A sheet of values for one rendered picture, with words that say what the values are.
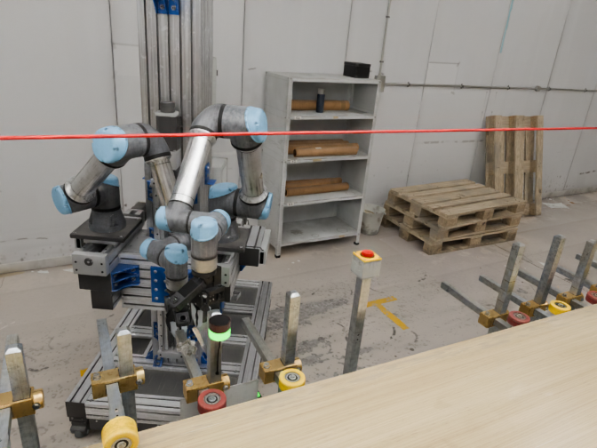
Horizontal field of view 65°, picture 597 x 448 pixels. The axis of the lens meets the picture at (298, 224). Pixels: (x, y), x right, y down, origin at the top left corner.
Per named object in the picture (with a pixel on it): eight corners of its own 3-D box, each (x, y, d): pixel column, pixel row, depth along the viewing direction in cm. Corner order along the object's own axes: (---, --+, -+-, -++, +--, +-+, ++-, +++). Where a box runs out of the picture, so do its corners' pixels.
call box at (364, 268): (349, 272, 156) (352, 252, 153) (367, 269, 159) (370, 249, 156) (361, 282, 150) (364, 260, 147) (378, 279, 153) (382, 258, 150)
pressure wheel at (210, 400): (194, 421, 136) (194, 390, 132) (220, 414, 140) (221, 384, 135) (202, 443, 130) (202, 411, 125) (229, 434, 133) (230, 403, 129)
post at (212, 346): (206, 433, 153) (207, 308, 135) (216, 430, 154) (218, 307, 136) (209, 441, 150) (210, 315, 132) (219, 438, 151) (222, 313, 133)
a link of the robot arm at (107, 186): (126, 204, 198) (124, 173, 193) (99, 212, 188) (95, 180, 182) (109, 197, 204) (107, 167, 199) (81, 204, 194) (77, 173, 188)
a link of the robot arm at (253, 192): (242, 201, 202) (225, 96, 159) (275, 205, 200) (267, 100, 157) (234, 222, 194) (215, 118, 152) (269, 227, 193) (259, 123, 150)
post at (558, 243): (524, 328, 215) (554, 234, 197) (529, 327, 217) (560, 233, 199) (530, 332, 212) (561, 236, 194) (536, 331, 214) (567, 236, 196)
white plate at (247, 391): (179, 422, 147) (179, 398, 144) (257, 401, 159) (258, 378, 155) (180, 424, 147) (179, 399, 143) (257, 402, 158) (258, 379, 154)
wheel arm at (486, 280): (477, 282, 233) (479, 274, 231) (482, 280, 234) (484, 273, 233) (554, 331, 197) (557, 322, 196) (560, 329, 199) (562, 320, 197)
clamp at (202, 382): (182, 393, 143) (182, 380, 141) (225, 381, 149) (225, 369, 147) (187, 405, 139) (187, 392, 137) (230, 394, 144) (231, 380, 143)
